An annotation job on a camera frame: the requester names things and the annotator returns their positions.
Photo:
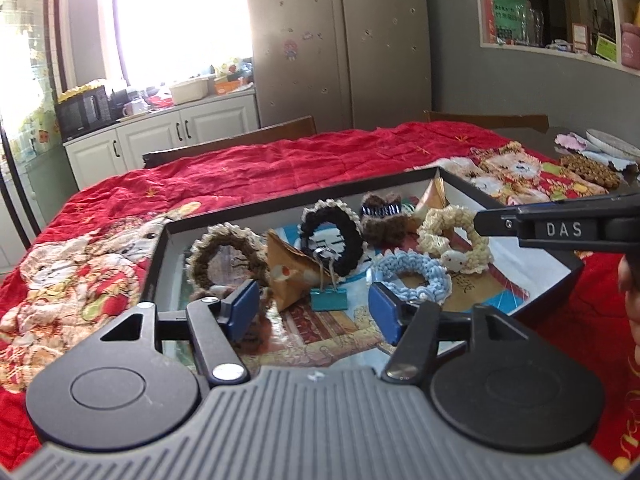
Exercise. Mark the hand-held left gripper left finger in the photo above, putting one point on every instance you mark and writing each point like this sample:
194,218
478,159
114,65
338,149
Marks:
245,310

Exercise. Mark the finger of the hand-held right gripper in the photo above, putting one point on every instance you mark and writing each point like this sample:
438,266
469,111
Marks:
495,222

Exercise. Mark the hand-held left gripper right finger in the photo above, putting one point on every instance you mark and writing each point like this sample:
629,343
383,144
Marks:
385,315

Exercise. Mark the brown fuzzy hair clip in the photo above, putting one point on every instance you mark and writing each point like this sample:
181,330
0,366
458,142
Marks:
380,227
255,332

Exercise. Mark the cream crochet scrunchie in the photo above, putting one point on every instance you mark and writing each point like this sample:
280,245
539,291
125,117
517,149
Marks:
475,255

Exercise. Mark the blue binder clip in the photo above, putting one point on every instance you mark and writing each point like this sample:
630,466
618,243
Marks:
330,299

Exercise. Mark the blue crochet scrunchie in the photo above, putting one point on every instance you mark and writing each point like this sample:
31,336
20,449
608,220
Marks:
435,285

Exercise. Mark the brown paper triangular pouch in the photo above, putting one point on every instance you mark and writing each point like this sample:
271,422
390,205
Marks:
290,270
432,197

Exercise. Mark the black cardboard box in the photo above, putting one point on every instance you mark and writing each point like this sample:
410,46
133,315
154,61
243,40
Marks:
550,295

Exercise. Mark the brown crochet scrunchie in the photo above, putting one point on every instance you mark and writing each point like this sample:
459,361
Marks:
200,260

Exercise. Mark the black crochet scrunchie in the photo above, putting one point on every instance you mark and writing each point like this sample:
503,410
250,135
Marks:
350,250

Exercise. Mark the person's right hand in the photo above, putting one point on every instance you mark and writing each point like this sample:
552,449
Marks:
631,290

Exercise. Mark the wooden bead trivet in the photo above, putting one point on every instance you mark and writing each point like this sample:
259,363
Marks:
590,170

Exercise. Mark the printed picture sheet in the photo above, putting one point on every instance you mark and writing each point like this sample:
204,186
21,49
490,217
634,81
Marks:
320,330

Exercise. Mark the pink cloth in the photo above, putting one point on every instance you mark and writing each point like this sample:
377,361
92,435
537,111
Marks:
570,141

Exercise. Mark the white plate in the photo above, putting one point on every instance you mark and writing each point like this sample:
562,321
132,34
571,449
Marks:
615,142

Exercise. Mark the red printed blanket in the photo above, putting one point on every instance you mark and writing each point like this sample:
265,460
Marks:
300,160

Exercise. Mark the green card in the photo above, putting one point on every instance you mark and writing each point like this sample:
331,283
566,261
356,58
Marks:
605,47

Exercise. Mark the white kitchen cabinet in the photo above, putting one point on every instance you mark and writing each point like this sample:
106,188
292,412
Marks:
150,145

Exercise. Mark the green sign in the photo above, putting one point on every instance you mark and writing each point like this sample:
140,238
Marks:
507,15

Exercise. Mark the white basin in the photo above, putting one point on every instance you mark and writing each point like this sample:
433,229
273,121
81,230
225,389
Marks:
189,91

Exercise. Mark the white mug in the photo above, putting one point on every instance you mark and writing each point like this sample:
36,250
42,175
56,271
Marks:
131,108

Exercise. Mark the beige refrigerator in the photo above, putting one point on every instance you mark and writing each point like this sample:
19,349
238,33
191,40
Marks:
340,40

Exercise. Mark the black microwave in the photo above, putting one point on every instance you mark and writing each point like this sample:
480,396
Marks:
82,112

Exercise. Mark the small picture frame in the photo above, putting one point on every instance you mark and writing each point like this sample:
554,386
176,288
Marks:
579,37

